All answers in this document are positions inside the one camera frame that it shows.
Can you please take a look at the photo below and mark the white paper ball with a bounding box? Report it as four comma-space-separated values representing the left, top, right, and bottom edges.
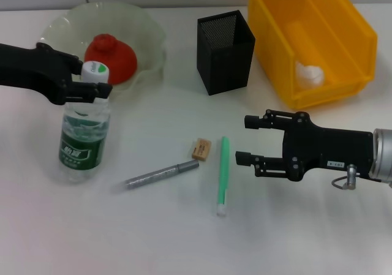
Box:
295, 60, 325, 88

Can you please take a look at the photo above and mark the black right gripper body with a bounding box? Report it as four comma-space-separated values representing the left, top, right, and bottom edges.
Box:
281, 111, 375, 183

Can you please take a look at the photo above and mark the thin right gripper cable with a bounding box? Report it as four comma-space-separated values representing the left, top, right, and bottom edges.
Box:
331, 176, 349, 190

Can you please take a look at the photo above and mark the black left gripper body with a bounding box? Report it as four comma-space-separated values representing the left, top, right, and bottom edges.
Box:
0, 42, 74, 106

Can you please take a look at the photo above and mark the yellow plastic bin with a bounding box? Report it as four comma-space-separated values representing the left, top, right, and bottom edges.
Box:
244, 0, 378, 110

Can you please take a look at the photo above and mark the green pen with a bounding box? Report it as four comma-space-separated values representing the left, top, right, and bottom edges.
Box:
216, 136, 231, 217

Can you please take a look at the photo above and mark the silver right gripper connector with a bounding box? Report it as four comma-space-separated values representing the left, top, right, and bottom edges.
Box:
345, 164, 358, 190

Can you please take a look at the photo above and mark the clear green-label water bottle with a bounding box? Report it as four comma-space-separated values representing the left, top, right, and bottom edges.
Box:
58, 60, 111, 184

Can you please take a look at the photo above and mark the pale green glass fruit plate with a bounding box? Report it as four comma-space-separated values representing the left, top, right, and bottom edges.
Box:
39, 1, 168, 95

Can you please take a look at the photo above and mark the beige eraser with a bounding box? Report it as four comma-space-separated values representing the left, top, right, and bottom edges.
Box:
192, 137, 212, 162

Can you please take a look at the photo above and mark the grey glitter pen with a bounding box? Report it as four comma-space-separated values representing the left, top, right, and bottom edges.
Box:
122, 160, 200, 192

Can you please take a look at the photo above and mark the black mesh pen holder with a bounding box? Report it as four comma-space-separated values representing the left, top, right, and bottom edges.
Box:
197, 10, 257, 97

